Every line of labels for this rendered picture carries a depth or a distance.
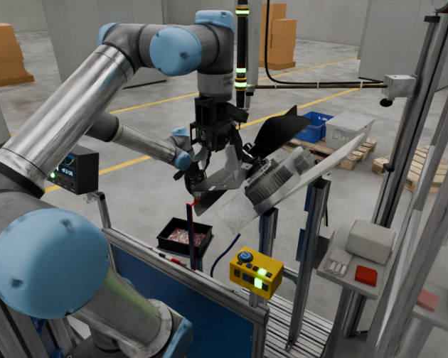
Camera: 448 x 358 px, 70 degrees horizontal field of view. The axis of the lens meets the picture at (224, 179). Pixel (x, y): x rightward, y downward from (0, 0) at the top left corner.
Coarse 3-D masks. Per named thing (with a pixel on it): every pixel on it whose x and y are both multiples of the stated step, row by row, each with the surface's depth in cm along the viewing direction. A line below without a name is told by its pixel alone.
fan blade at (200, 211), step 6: (204, 192) 158; (210, 192) 155; (216, 192) 153; (222, 192) 151; (204, 198) 156; (210, 198) 153; (216, 198) 151; (198, 204) 156; (204, 204) 153; (210, 204) 151; (198, 210) 153; (204, 210) 151; (198, 216) 150
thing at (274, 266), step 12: (240, 252) 113; (252, 252) 113; (252, 264) 108; (264, 264) 108; (276, 264) 108; (240, 276) 109; (252, 276) 106; (264, 276) 104; (276, 276) 104; (252, 288) 108; (276, 288) 109
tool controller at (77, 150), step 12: (72, 156) 141; (84, 156) 141; (96, 156) 147; (60, 168) 147; (72, 168) 143; (84, 168) 143; (96, 168) 149; (48, 180) 155; (60, 180) 149; (72, 180) 145; (84, 180) 145; (96, 180) 151; (84, 192) 147
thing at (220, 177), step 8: (240, 168) 138; (216, 176) 133; (224, 176) 131; (232, 176) 131; (240, 176) 131; (200, 184) 131; (208, 184) 128; (216, 184) 126; (224, 184) 125; (232, 184) 123; (240, 184) 123
